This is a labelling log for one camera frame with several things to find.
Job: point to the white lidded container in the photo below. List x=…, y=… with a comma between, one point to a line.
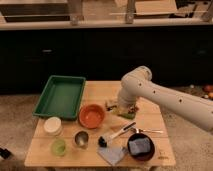
x=53, y=126

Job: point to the wooden table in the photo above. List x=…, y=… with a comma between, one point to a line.
x=97, y=92

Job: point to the blue sponge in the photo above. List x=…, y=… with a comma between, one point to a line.
x=141, y=145

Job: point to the green pepper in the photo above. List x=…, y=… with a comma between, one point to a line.
x=126, y=115

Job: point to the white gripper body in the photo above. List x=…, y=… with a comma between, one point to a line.
x=126, y=100

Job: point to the metal fork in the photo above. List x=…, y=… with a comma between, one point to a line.
x=149, y=131

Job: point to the dark red plate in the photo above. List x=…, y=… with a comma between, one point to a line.
x=142, y=156

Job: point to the orange bowl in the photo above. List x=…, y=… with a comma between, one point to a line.
x=91, y=116

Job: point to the knife with black handle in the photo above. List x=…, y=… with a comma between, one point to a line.
x=109, y=108

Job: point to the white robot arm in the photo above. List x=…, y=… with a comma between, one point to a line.
x=137, y=83

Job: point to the green plastic tray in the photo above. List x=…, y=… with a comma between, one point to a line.
x=61, y=97

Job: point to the black white dish brush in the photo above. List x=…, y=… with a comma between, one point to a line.
x=107, y=138

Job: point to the green plastic cup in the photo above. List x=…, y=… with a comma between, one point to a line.
x=58, y=147

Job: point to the blue cloth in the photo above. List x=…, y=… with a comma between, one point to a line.
x=112, y=155

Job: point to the metal cup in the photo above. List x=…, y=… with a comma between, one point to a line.
x=81, y=139

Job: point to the purple grapes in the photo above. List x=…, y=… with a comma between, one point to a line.
x=134, y=109

